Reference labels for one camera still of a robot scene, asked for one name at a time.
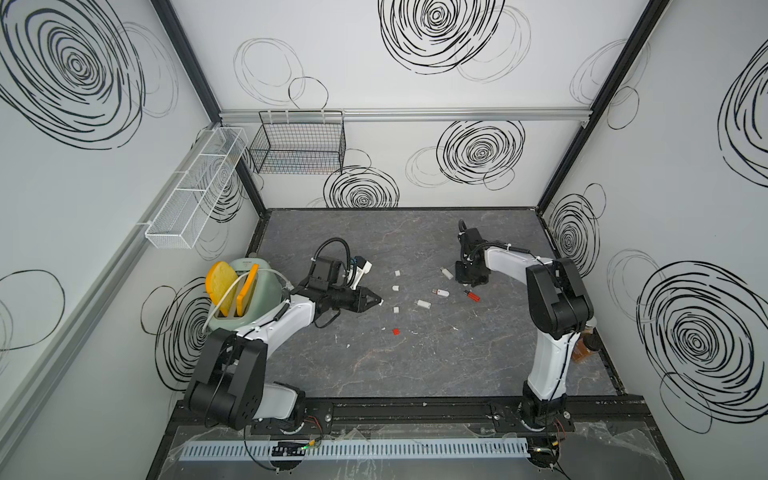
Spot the red black usb drive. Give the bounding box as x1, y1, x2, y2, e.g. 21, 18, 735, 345
464, 290, 481, 302

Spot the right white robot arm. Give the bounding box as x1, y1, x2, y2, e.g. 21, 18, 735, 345
455, 221, 594, 431

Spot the grey slotted cable duct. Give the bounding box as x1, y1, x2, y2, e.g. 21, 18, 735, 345
179, 438, 530, 461

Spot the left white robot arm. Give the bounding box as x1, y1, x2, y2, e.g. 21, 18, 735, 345
183, 256, 383, 431

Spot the white wire shelf basket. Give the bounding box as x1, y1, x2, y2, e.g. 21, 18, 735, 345
145, 126, 247, 249

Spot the dark orange spice jar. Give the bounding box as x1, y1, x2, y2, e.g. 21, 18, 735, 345
571, 333, 602, 363

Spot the black wire basket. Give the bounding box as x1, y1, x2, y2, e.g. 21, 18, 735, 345
249, 110, 346, 175

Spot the orange toast slice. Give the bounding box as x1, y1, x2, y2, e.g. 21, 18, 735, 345
236, 264, 259, 317

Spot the black corrugated cable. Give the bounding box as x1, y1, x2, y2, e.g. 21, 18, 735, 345
311, 237, 353, 283

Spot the round yellow toast slice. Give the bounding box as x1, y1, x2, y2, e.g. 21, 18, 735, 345
205, 261, 239, 317

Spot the green toaster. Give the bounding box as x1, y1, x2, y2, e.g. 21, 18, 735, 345
203, 258, 286, 333

